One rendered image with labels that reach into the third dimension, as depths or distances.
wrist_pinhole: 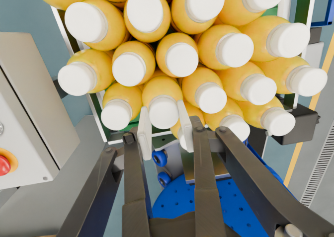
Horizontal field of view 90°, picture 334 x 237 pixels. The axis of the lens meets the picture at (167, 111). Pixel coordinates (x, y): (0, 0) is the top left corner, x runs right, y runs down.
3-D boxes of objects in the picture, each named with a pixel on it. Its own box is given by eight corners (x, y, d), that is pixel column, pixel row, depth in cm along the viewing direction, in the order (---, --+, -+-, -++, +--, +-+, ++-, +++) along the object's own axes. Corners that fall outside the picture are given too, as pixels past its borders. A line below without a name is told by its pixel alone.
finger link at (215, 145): (196, 143, 14) (232, 137, 14) (187, 116, 18) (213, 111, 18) (198, 157, 14) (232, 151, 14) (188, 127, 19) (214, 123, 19)
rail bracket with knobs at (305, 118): (248, 125, 46) (272, 148, 36) (250, 101, 43) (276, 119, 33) (285, 118, 46) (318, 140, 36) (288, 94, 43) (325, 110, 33)
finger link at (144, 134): (151, 160, 16) (143, 161, 16) (151, 125, 23) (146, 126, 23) (144, 134, 15) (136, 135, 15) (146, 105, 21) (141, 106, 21)
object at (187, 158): (179, 150, 44) (187, 189, 33) (178, 142, 43) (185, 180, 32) (216, 143, 44) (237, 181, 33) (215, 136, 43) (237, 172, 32)
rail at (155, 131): (112, 137, 39) (108, 144, 36) (111, 134, 39) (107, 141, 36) (282, 107, 38) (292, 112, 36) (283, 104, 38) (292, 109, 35)
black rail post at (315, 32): (278, 43, 37) (307, 45, 30) (279, 29, 36) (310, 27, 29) (288, 42, 37) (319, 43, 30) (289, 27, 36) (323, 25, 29)
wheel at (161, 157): (163, 171, 39) (169, 166, 40) (159, 156, 38) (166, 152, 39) (152, 163, 43) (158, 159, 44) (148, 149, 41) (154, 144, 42)
